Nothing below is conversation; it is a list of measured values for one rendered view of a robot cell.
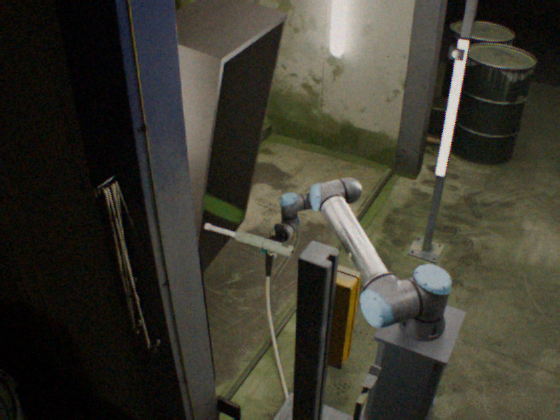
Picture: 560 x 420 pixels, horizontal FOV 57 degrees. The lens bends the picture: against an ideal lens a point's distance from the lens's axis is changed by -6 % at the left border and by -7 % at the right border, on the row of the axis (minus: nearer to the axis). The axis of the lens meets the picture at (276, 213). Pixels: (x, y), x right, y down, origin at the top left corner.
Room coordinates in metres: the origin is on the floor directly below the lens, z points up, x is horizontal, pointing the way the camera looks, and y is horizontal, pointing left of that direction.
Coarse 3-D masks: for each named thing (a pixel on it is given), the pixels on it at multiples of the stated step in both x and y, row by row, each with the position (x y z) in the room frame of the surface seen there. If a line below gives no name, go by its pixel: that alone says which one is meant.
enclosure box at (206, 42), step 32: (224, 0) 2.36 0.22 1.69; (192, 32) 1.97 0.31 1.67; (224, 32) 2.02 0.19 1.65; (256, 32) 2.07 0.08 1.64; (192, 64) 1.83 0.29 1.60; (224, 64) 2.46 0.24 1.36; (256, 64) 2.40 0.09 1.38; (192, 96) 1.84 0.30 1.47; (224, 96) 2.47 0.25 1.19; (256, 96) 2.40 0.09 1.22; (192, 128) 1.84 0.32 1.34; (224, 128) 2.47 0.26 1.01; (256, 128) 2.40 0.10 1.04; (192, 160) 1.85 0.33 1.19; (224, 160) 2.48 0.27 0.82; (256, 160) 2.40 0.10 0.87; (192, 192) 1.86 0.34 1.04; (224, 192) 2.48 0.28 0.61; (224, 224) 2.37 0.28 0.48
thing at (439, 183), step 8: (472, 0) 2.69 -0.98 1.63; (472, 8) 2.68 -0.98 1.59; (464, 16) 2.70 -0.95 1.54; (472, 16) 2.68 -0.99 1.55; (464, 24) 2.70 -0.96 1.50; (472, 24) 2.68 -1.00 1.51; (464, 32) 2.69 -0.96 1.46; (440, 176) 2.69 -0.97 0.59; (440, 184) 2.68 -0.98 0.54; (440, 192) 2.68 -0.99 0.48; (432, 200) 2.70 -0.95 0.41; (432, 208) 2.69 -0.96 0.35; (432, 216) 2.69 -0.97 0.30; (432, 224) 2.68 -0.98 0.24; (432, 232) 2.68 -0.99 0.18; (424, 240) 2.70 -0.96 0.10; (424, 248) 2.69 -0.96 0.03
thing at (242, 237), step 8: (208, 224) 2.26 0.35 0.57; (224, 232) 2.21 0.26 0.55; (232, 232) 2.20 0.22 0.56; (240, 232) 2.19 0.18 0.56; (240, 240) 2.16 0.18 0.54; (248, 240) 2.14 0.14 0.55; (256, 240) 2.13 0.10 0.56; (264, 240) 2.14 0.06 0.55; (264, 248) 2.11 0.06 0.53; (272, 248) 2.09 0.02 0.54; (280, 248) 2.08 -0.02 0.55; (288, 248) 2.08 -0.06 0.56; (272, 256) 2.11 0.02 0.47; (288, 256) 2.06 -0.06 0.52
